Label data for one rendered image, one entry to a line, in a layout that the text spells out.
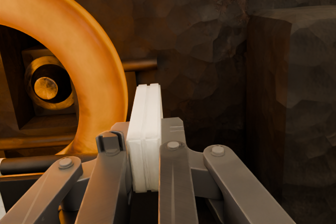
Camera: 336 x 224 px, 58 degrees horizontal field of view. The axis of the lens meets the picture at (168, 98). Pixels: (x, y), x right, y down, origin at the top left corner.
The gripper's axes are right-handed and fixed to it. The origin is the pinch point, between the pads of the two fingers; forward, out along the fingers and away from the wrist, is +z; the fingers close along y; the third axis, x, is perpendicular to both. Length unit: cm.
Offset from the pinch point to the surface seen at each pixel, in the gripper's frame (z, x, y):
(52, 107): 15.5, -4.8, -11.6
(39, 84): 13.9, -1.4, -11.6
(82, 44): 5.0, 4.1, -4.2
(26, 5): 5.2, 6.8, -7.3
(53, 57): 15.9, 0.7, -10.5
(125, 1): 13.3, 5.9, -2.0
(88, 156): 3.0, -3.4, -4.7
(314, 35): 2.6, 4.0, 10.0
